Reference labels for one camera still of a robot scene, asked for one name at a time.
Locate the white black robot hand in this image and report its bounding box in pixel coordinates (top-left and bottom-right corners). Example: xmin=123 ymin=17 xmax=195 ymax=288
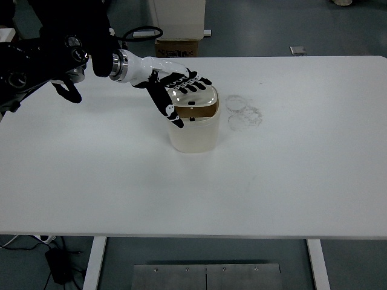
xmin=126 ymin=53 xmax=213 ymax=129

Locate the cream plastic trash bin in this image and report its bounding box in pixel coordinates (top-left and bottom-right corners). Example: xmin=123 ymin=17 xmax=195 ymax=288
xmin=164 ymin=85 xmax=222 ymax=154

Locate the brown cardboard box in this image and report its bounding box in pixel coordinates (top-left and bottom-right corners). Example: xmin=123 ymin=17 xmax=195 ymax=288
xmin=155 ymin=38 xmax=200 ymax=58

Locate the grey metal base bar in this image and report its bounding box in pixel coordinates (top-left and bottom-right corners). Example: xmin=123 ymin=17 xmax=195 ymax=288
xmin=132 ymin=29 xmax=213 ymax=39

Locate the white side table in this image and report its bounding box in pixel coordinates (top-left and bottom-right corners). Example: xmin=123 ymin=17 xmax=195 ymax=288
xmin=0 ymin=27 xmax=15 ymax=44

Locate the white table leg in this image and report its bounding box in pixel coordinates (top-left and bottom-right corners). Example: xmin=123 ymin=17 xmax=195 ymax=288
xmin=82 ymin=236 xmax=107 ymax=290
xmin=306 ymin=239 xmax=331 ymax=290

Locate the black power adapter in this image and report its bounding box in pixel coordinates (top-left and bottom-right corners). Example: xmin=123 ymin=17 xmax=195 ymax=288
xmin=44 ymin=246 xmax=73 ymax=285

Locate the grey metal plate with screws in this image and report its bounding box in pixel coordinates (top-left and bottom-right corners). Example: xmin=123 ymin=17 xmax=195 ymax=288
xmin=132 ymin=263 xmax=282 ymax=290

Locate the black floor cable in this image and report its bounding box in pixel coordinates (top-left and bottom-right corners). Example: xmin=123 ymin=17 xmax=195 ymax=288
xmin=0 ymin=235 xmax=86 ymax=286

